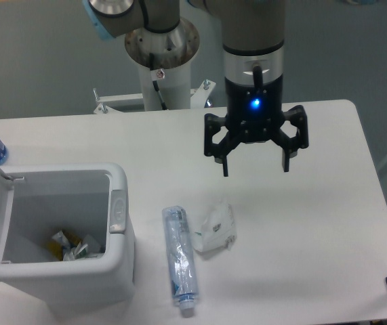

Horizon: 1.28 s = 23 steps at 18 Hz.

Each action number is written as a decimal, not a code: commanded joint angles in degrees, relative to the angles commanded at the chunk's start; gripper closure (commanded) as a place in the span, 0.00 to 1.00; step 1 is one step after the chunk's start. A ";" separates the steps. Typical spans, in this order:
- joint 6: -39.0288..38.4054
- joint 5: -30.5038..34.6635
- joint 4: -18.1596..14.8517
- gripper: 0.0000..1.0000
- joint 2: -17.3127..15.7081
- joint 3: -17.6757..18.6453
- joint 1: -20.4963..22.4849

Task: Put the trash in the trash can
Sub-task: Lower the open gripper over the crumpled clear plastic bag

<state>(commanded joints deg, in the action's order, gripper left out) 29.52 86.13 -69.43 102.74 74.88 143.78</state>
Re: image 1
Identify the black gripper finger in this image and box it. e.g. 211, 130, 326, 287
271, 105, 309, 172
203, 113, 243, 178

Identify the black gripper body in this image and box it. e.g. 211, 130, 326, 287
224, 50, 283, 140

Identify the white plastic wrapper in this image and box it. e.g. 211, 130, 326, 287
191, 199, 237, 254

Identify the crushed clear plastic bottle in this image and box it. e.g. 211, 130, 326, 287
162, 206, 199, 318

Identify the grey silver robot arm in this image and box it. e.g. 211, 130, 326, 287
83, 1, 309, 170

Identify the white open trash can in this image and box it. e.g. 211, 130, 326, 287
0, 162, 135, 307

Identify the yellow white trash in bin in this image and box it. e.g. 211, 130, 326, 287
45, 230, 106, 261

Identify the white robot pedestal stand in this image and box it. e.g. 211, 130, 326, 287
94, 18, 216, 114

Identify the black cable on pedestal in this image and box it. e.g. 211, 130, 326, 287
148, 52, 167, 111

